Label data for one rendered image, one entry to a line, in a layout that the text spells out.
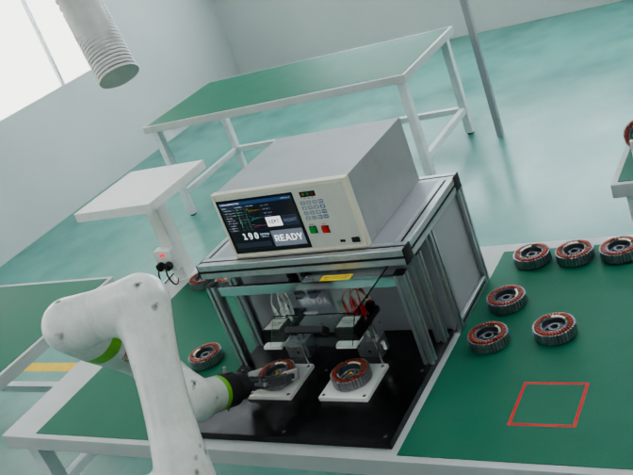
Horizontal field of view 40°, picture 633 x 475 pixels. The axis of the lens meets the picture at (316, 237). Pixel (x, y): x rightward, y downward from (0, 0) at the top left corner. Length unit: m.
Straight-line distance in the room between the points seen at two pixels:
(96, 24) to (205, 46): 6.40
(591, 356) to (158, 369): 1.07
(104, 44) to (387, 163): 1.35
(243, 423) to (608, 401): 0.95
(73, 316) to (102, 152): 6.49
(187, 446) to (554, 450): 0.79
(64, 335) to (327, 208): 0.77
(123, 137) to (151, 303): 6.78
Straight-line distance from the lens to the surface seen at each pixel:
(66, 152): 8.02
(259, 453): 2.33
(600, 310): 2.42
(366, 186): 2.28
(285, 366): 2.50
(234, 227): 2.44
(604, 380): 2.17
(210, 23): 9.90
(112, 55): 3.32
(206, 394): 2.18
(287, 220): 2.33
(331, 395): 2.35
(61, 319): 1.87
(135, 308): 1.80
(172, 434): 1.77
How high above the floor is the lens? 2.05
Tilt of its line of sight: 23 degrees down
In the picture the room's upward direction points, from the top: 21 degrees counter-clockwise
